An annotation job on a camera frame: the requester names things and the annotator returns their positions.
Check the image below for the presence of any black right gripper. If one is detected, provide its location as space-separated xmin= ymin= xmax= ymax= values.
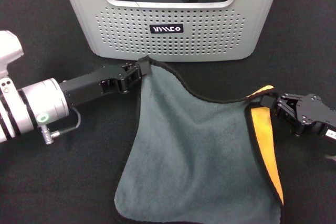
xmin=261 ymin=92 xmax=336 ymax=138

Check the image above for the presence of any grey cable with ribbed plug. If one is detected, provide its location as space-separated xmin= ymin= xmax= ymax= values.
xmin=41 ymin=106 xmax=81 ymax=145

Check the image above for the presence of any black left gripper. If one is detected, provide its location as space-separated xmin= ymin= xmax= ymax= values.
xmin=58 ymin=58 xmax=152 ymax=109

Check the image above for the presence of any black tablecloth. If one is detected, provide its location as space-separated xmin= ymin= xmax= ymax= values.
xmin=0 ymin=0 xmax=336 ymax=224

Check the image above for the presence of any grey perforated plastic storage box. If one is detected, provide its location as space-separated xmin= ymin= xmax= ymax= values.
xmin=56 ymin=0 xmax=291 ymax=62

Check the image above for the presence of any grey yellow microfiber towel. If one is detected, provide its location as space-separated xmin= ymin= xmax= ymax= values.
xmin=114 ymin=55 xmax=286 ymax=224

